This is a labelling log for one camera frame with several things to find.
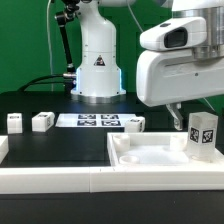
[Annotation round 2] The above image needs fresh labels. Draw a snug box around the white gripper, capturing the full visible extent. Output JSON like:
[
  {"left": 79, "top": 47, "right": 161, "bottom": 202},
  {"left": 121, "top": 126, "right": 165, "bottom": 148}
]
[{"left": 136, "top": 49, "right": 224, "bottom": 131}]

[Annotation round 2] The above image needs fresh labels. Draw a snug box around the white square table top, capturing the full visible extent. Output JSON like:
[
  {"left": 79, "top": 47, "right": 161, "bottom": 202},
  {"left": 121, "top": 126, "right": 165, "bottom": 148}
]
[{"left": 107, "top": 132, "right": 224, "bottom": 166}]

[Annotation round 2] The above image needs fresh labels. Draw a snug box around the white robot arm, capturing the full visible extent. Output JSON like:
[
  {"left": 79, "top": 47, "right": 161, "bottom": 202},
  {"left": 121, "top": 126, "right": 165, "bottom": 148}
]
[{"left": 63, "top": 0, "right": 224, "bottom": 130}]

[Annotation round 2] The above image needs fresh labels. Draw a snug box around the white fiducial marker sheet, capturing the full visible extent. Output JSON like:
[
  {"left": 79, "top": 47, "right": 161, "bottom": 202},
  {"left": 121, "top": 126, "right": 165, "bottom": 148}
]
[{"left": 56, "top": 113, "right": 136, "bottom": 127}]

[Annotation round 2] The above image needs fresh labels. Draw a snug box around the white U-shaped workspace fence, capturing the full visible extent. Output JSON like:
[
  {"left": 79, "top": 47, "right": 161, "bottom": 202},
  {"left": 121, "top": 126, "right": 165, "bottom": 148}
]
[{"left": 0, "top": 134, "right": 224, "bottom": 195}]

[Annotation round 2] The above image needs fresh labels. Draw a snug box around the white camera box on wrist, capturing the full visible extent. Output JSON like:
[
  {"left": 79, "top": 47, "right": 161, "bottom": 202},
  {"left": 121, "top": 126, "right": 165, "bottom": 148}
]
[{"left": 140, "top": 17, "right": 207, "bottom": 51}]

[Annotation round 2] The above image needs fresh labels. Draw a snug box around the black cable bundle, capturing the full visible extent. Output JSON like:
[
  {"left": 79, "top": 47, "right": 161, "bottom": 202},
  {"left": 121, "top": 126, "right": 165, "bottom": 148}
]
[{"left": 18, "top": 73, "right": 77, "bottom": 93}]

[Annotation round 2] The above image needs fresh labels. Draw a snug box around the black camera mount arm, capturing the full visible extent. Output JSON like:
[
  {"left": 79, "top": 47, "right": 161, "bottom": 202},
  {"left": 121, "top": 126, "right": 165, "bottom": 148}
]
[{"left": 55, "top": 0, "right": 80, "bottom": 92}]

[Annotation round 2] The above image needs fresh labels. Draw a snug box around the grey thin cable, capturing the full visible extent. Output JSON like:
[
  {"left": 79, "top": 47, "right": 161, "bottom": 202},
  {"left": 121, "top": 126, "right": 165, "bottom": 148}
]
[{"left": 46, "top": 0, "right": 56, "bottom": 92}]

